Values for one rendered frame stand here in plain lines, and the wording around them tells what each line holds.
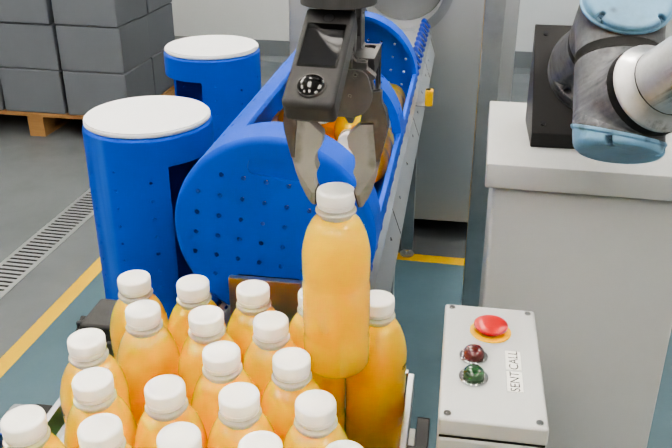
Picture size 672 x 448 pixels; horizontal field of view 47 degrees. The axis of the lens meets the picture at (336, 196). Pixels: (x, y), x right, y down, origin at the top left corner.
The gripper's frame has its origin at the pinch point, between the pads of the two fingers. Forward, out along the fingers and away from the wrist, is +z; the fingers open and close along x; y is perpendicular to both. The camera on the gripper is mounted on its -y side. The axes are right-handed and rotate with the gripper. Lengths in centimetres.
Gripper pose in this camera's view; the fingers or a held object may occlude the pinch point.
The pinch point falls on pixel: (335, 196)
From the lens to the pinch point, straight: 77.9
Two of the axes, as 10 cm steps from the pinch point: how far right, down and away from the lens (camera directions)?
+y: 1.7, -4.1, 9.0
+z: 0.1, 9.1, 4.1
